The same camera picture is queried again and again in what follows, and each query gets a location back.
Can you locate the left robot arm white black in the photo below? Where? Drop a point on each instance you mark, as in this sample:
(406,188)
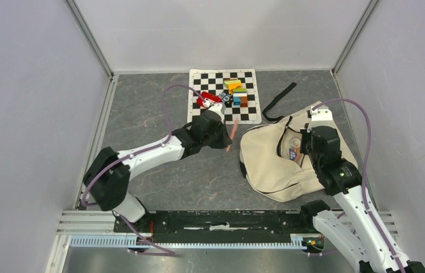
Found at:
(107,179)

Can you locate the red toy brick frame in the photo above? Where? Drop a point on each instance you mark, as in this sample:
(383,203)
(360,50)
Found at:
(207,95)

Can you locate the blue black toy robot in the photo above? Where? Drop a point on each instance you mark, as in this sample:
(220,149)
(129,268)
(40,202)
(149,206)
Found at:
(226,98)

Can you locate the aluminium frame post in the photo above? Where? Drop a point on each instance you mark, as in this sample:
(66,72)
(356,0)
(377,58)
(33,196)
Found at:
(89,37)
(355,35)

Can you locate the aluminium frame post left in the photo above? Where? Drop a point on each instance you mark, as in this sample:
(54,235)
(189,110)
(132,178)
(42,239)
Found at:
(89,37)

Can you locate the aluminium frame post right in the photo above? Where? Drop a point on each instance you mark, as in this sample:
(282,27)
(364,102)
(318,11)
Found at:
(355,35)

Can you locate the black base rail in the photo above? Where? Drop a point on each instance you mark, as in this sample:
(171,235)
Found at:
(225,228)

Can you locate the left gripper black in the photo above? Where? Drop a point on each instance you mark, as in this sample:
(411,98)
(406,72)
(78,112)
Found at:
(225,140)

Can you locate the green orange toy block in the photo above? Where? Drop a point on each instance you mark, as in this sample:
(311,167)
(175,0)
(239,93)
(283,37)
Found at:
(231,84)

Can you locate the cream canvas backpack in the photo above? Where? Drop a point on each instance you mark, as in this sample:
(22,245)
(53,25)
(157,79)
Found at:
(265,161)

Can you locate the pink pen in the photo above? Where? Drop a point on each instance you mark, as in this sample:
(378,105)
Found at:
(233,133)

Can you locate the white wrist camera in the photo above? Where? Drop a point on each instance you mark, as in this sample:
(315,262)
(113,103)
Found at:
(216,107)
(321,116)

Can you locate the clear tape roll dispenser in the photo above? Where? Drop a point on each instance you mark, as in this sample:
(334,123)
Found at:
(294,151)

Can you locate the stacked colourful toy blocks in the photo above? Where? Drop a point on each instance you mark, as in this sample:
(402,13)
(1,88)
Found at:
(240,97)

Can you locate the black white chessboard mat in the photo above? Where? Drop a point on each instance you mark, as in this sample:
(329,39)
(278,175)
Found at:
(212,81)

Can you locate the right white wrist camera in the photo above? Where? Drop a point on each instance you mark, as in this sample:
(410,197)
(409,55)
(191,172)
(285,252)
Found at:
(321,116)

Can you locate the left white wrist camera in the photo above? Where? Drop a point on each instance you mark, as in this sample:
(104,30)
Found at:
(216,107)

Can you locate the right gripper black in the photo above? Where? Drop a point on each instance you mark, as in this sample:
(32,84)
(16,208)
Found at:
(305,134)

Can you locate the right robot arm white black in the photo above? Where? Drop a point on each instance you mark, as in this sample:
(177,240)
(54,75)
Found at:
(369,247)

